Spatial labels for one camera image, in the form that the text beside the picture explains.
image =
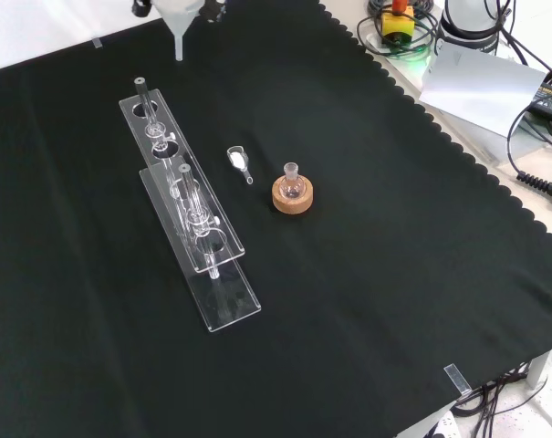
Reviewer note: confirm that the clear tape strip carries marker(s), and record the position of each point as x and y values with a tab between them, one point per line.
457	378

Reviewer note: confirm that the white power strip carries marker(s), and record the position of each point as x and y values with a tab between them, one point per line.
444	424

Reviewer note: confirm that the yellow stop button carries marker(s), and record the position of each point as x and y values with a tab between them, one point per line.
396	25

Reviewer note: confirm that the grey table leg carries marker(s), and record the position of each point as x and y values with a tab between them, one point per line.
538	369

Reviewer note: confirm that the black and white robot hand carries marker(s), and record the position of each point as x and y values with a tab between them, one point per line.
214	10

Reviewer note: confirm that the pale board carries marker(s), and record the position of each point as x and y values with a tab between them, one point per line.
478	89

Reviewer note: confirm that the round-bottom glass flask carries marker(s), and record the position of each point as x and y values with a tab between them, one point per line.
291	184

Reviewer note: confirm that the translucent plastic funnel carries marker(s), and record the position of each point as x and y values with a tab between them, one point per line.
179	23

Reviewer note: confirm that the grey tape piece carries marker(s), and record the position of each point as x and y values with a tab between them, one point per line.
96	43

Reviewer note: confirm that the clear funnel stand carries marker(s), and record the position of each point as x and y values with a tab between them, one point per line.
198	237

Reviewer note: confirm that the black cloth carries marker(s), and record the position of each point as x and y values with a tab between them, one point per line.
348	283

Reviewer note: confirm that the glass weighing funnel with powder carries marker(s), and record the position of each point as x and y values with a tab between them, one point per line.
237	159

